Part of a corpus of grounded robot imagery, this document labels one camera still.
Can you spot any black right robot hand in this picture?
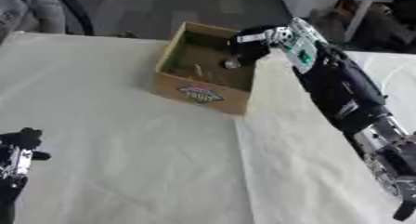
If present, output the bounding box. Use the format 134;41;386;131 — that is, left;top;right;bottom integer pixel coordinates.
217;24;288;70

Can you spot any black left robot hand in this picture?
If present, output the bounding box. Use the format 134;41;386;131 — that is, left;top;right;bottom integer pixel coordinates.
0;126;54;188

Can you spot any tan cardboard box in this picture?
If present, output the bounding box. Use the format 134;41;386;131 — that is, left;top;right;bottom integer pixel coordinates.
152;20;257;116

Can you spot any white table leg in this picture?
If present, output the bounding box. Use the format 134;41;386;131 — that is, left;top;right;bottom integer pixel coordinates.
343;0;384;43

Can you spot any person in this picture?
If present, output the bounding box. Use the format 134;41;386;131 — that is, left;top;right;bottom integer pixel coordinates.
0;0;69;45

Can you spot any black chair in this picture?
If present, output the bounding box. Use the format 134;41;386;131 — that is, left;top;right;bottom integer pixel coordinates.
48;0;97;36

